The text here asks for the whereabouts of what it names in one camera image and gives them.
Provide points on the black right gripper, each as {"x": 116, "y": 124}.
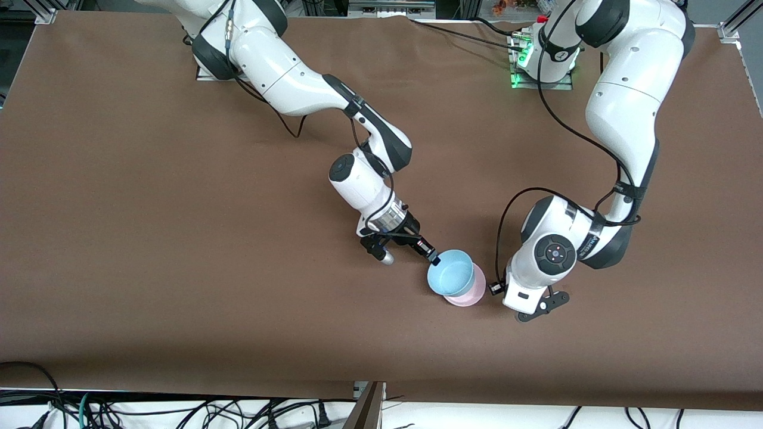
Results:
{"x": 409, "y": 228}

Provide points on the light blue bowl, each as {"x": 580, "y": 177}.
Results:
{"x": 450, "y": 271}

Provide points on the pink bowl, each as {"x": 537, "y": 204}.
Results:
{"x": 474, "y": 295}

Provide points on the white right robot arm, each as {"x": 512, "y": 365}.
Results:
{"x": 286, "y": 83}

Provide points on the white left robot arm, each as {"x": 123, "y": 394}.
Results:
{"x": 632, "y": 89}

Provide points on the brown table cover sheet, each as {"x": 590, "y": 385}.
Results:
{"x": 381, "y": 345}

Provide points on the black power plug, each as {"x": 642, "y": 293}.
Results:
{"x": 323, "y": 414}

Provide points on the grey power strip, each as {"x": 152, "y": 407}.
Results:
{"x": 390, "y": 7}

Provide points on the orange background item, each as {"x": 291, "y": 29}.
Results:
{"x": 506, "y": 6}

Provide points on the aluminium frame post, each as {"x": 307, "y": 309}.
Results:
{"x": 366, "y": 411}

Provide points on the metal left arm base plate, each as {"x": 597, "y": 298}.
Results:
{"x": 524, "y": 85}

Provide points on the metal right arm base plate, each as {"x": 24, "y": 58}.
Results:
{"x": 205, "y": 75}

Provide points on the aluminium corner bracket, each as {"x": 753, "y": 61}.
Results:
{"x": 730, "y": 33}
{"x": 45, "y": 16}

